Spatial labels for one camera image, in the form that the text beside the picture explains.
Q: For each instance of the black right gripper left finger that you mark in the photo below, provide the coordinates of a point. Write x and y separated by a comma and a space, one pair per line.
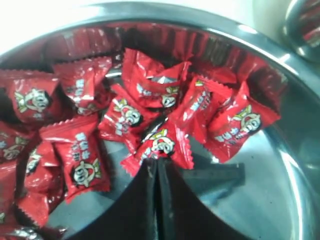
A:
133, 215

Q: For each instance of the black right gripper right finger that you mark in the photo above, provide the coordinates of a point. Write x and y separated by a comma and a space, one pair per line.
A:
182, 215

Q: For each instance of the red candy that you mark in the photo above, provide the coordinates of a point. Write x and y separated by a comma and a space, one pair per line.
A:
232, 126
75, 142
167, 141

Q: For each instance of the round stainless steel plate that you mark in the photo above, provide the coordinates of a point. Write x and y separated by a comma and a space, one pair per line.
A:
137, 65

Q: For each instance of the stainless steel cup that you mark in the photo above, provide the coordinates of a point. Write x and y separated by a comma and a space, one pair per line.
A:
301, 28

